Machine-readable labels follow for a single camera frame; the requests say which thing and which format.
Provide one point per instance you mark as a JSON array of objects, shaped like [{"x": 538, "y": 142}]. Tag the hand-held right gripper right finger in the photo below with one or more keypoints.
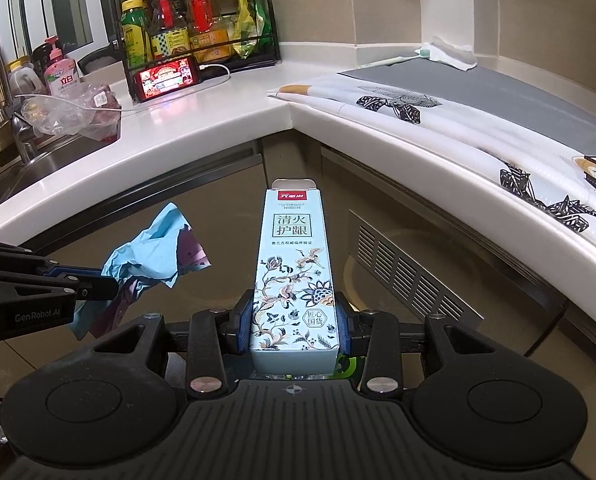
[{"x": 343, "y": 322}]

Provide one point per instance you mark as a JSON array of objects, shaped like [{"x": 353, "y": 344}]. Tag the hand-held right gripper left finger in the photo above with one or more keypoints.
[{"x": 245, "y": 322}]

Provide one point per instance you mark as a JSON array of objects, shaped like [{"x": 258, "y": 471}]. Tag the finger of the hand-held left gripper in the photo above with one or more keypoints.
[
  {"x": 75, "y": 272},
  {"x": 92, "y": 289}
]

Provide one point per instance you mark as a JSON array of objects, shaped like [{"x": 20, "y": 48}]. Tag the blue paper wrapper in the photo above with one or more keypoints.
[{"x": 142, "y": 250}]

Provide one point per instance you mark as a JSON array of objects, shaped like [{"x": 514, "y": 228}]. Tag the pale green toothbrush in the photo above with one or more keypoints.
[{"x": 393, "y": 60}]

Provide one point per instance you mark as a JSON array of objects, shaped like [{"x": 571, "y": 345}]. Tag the white tissue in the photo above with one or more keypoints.
[{"x": 453, "y": 57}]

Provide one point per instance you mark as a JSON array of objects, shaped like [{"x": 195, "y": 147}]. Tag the grey cabinet vent grille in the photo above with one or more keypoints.
[{"x": 403, "y": 270}]

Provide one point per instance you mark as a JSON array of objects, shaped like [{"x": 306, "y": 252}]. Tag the steel sink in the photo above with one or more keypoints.
[{"x": 52, "y": 160}]

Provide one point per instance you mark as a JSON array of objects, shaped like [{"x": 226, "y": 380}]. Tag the metal faucet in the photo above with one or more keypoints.
[{"x": 25, "y": 135}]

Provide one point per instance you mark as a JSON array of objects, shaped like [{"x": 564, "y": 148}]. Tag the clear bag with red meat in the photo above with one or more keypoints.
[{"x": 97, "y": 110}]

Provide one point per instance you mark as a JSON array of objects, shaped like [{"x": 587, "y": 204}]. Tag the clear bottle yellow cap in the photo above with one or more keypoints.
[{"x": 22, "y": 82}]

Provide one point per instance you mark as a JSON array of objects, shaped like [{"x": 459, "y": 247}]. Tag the pink dish soap bottle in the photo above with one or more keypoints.
[{"x": 62, "y": 75}]

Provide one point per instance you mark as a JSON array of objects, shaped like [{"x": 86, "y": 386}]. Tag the black pot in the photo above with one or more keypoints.
[{"x": 97, "y": 62}]

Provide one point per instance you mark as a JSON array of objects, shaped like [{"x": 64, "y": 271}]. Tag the smartphone with lit screen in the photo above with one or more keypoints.
[{"x": 167, "y": 77}]

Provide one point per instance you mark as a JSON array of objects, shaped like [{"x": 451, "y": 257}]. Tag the white printed cloth mat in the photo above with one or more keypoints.
[{"x": 453, "y": 125}]

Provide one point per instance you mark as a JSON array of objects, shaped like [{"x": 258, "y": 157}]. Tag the yellow green sauce bottle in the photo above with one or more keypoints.
[{"x": 135, "y": 35}]

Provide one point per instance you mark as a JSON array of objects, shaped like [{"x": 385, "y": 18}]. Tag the window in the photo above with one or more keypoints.
[{"x": 62, "y": 0}]

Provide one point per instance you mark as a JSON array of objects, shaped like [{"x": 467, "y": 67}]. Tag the red label sauce bottle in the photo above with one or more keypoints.
[{"x": 165, "y": 15}]

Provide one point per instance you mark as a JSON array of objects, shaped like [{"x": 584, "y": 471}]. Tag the grey mat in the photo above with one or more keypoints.
[{"x": 503, "y": 95}]

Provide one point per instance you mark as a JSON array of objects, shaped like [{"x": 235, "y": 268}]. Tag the orange oil bottle red label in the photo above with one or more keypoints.
[{"x": 202, "y": 15}]

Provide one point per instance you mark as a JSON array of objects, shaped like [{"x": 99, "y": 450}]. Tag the green yellow snack bag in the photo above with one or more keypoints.
[{"x": 245, "y": 30}]

